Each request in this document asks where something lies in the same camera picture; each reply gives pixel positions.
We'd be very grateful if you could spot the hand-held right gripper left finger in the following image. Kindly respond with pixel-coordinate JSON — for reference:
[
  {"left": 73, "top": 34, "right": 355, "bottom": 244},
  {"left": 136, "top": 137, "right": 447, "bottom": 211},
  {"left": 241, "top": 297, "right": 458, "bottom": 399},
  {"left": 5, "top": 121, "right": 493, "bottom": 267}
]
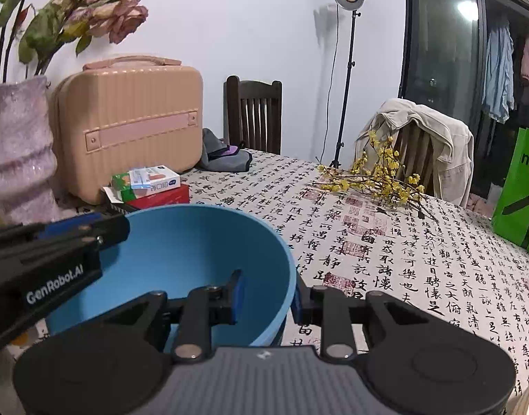
[{"left": 101, "top": 269, "right": 245, "bottom": 364}]

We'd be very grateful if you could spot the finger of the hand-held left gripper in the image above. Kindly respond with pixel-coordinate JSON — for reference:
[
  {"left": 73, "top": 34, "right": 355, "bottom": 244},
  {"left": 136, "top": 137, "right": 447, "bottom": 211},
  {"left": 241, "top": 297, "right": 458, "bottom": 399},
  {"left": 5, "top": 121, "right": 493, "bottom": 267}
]
[
  {"left": 44, "top": 215, "right": 131, "bottom": 257},
  {"left": 0, "top": 213, "right": 104, "bottom": 249}
]

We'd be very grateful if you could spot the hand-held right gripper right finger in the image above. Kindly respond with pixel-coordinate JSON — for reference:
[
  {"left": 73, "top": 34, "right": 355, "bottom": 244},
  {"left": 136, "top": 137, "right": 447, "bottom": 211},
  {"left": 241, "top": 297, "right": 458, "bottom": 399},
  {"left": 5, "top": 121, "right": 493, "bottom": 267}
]
[{"left": 289, "top": 282, "right": 429, "bottom": 364}]

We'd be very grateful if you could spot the blue bowl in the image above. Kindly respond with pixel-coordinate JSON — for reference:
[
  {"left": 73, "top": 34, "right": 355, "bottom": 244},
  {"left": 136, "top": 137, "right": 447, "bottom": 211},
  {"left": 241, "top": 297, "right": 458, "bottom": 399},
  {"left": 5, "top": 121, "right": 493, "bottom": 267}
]
[{"left": 45, "top": 204, "right": 298, "bottom": 347}]

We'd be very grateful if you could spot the green white box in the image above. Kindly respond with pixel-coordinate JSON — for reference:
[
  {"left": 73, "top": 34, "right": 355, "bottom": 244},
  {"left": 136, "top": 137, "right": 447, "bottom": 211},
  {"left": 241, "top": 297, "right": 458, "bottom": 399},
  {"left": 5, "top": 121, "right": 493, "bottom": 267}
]
[{"left": 111, "top": 172, "right": 150, "bottom": 202}]

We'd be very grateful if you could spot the red box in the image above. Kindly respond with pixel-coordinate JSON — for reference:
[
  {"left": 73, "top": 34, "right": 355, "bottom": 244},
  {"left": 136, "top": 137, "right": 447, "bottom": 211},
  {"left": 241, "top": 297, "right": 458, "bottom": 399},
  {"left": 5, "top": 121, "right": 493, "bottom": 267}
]
[{"left": 101, "top": 184, "right": 191, "bottom": 214}]

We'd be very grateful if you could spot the blue white box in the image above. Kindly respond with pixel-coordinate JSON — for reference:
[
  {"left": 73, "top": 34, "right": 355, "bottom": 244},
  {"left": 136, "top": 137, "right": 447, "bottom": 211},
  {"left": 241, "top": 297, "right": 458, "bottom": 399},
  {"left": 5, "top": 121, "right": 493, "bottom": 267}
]
[{"left": 128, "top": 165, "right": 182, "bottom": 192}]

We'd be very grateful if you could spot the pale purple fluffy vase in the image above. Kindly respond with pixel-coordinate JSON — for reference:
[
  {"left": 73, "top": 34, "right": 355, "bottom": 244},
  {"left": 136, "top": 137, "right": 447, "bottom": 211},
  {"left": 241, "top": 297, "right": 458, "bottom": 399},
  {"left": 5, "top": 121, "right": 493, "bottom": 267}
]
[{"left": 0, "top": 75, "right": 62, "bottom": 228}]

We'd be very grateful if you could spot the pink suitcase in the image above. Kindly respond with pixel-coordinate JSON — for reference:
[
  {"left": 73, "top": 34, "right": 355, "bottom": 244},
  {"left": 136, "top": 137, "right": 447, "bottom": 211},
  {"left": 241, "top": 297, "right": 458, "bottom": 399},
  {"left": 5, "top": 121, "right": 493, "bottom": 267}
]
[{"left": 49, "top": 55, "right": 205, "bottom": 205}]

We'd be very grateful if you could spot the grey cloth pouch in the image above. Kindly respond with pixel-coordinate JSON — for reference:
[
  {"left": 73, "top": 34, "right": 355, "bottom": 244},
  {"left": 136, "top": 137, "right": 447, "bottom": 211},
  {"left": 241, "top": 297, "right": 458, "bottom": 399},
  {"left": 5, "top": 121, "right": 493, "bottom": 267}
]
[{"left": 197, "top": 128, "right": 253, "bottom": 172}]

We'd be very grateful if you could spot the yellow blossom branch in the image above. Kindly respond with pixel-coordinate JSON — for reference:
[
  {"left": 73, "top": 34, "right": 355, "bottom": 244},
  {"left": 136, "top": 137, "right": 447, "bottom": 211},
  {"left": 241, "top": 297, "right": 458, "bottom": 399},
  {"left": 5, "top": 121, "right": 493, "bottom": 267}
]
[{"left": 305, "top": 130, "right": 440, "bottom": 223}]

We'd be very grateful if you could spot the brown slatted wooden chair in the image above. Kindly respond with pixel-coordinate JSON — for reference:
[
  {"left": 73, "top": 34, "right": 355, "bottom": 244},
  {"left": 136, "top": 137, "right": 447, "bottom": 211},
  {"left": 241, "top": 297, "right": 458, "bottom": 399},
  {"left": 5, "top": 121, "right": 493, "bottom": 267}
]
[{"left": 394, "top": 123, "right": 436, "bottom": 195}]

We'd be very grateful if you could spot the dark wooden chair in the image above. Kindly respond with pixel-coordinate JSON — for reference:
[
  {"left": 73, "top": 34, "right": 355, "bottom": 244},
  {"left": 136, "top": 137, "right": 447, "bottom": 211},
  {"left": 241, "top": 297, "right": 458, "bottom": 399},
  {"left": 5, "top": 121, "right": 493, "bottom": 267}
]
[{"left": 223, "top": 75, "right": 283, "bottom": 155}]

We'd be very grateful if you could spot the dried pink flower bouquet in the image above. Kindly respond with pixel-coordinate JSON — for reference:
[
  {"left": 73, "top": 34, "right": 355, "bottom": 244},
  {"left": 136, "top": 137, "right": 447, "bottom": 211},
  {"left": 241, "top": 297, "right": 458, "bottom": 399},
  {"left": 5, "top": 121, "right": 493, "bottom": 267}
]
[{"left": 0, "top": 0, "right": 168, "bottom": 85}]

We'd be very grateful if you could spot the beige jacket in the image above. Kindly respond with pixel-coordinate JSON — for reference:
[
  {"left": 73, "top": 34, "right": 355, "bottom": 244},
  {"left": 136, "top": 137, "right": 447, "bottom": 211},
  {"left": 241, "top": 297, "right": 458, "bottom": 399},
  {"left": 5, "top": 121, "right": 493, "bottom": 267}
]
[{"left": 354, "top": 98, "right": 475, "bottom": 208}]

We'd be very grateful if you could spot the green paper bag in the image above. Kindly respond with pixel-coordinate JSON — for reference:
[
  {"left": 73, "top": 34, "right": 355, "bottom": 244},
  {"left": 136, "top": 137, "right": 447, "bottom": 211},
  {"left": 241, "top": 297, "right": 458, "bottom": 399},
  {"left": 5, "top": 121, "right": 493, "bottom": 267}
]
[{"left": 491, "top": 127, "right": 529, "bottom": 258}]

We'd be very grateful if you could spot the black framed sliding glass door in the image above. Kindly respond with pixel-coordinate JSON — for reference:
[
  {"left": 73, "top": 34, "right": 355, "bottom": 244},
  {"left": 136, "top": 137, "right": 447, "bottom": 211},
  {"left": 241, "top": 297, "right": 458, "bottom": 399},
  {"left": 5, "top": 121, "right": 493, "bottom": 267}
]
[{"left": 398, "top": 0, "right": 529, "bottom": 200}]

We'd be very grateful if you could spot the light blue hanging shirt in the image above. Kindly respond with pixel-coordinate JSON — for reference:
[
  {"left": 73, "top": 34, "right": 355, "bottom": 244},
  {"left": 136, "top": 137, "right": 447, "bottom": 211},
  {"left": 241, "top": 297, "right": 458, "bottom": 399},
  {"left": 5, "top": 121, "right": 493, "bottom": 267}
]
[{"left": 482, "top": 19, "right": 516, "bottom": 124}]

